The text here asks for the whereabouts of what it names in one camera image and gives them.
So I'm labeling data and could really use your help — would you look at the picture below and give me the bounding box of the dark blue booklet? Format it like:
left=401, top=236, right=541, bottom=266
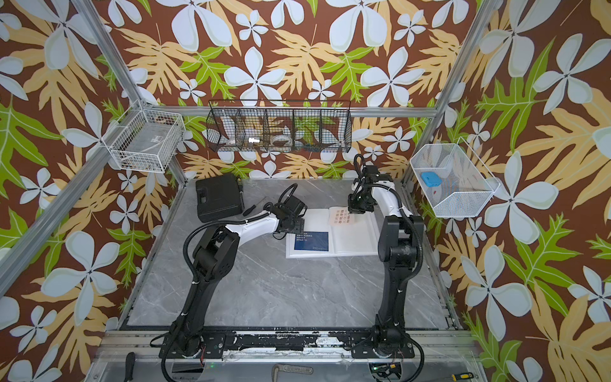
left=294, top=232, right=329, bottom=252

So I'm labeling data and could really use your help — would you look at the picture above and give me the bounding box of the white photo album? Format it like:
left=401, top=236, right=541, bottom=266
left=286, top=208, right=380, bottom=259

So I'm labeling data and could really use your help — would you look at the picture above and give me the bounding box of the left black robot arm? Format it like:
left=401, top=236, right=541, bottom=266
left=159, top=183, right=307, bottom=358

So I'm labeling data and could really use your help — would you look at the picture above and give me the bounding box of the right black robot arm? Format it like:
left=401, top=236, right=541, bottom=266
left=348, top=154, right=424, bottom=358

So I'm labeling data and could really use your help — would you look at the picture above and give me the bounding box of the black screwdriver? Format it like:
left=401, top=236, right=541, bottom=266
left=242, top=197, right=267, bottom=217

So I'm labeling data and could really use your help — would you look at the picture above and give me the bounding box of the black plastic case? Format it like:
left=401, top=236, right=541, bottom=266
left=195, top=173, right=243, bottom=223

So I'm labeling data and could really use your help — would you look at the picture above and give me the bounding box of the blue object in basket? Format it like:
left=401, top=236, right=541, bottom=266
left=421, top=171, right=442, bottom=188

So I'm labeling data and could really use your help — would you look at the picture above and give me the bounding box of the aluminium frame post right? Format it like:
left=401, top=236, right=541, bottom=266
left=402, top=0, right=504, bottom=185

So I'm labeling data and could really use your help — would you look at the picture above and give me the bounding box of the aluminium frame post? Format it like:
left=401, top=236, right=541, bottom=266
left=0, top=0, right=187, bottom=297
left=402, top=0, right=504, bottom=185

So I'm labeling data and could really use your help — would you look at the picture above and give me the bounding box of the black wire basket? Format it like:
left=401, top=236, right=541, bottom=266
left=204, top=100, right=353, bottom=153

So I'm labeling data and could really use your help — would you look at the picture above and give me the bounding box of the white wire basket right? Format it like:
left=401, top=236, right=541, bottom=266
left=410, top=138, right=501, bottom=219

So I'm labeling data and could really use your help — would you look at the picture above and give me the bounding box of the white wire basket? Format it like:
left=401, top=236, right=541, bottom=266
left=103, top=101, right=186, bottom=173
left=410, top=138, right=501, bottom=219

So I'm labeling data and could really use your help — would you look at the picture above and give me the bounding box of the aluminium frame back bar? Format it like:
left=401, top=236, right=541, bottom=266
left=150, top=104, right=438, bottom=119

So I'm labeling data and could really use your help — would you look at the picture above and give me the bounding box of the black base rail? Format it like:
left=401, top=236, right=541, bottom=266
left=151, top=325, right=423, bottom=360

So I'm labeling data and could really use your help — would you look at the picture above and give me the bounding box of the white wire basket left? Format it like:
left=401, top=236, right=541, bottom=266
left=103, top=101, right=186, bottom=173

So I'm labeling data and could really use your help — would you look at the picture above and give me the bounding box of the yellow handled screwdriver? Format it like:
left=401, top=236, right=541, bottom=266
left=451, top=372, right=475, bottom=382

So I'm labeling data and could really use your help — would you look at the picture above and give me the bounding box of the aluminium frame post left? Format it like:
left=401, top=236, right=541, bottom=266
left=0, top=0, right=187, bottom=297

